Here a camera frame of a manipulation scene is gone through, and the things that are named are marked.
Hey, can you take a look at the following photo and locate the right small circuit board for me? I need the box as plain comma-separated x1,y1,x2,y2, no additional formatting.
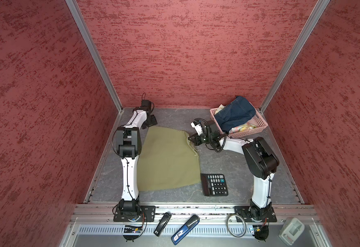
254,225,269,241

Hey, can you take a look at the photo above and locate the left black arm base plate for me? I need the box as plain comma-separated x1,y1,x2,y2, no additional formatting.
113,205,156,222

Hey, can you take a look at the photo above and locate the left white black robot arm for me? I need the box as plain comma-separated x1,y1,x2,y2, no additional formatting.
112,104,157,222

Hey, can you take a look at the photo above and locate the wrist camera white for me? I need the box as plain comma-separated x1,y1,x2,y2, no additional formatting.
191,118,204,135
141,99,155,113

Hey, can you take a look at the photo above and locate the grey plastic dispenser box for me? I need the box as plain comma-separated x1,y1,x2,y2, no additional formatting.
278,217,305,246

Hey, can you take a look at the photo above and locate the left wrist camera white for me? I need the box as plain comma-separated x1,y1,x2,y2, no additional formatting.
141,99,155,113

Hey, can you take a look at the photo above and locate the olive green skirt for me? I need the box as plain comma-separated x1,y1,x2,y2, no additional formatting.
137,126,201,191

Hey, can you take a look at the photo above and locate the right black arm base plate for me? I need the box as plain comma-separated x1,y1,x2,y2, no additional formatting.
234,206,277,223

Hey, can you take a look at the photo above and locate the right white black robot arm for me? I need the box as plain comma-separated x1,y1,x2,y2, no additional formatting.
188,118,279,222

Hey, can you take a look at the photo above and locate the blue denim skirt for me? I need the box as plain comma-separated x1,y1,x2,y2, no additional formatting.
215,96,256,133

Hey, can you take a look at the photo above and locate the pink plastic basket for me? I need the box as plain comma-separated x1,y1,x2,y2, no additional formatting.
228,110,268,139

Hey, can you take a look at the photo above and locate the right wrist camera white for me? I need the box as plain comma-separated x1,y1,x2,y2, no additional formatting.
191,118,204,135

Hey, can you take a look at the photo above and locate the left small circuit board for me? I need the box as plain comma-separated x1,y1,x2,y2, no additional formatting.
123,225,144,234

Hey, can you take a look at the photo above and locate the small circuit board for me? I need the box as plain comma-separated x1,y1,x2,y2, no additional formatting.
123,225,144,234
254,225,269,241

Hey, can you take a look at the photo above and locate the pastel patterned cloth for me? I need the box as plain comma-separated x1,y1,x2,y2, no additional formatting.
229,122,257,134

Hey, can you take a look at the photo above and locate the black desk calculator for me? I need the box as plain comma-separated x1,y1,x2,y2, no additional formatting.
201,174,228,197

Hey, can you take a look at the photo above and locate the grey coiled cable ring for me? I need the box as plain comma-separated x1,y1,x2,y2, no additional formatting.
226,214,247,238

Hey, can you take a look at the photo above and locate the blue black stapler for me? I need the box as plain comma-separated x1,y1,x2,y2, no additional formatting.
171,215,200,245

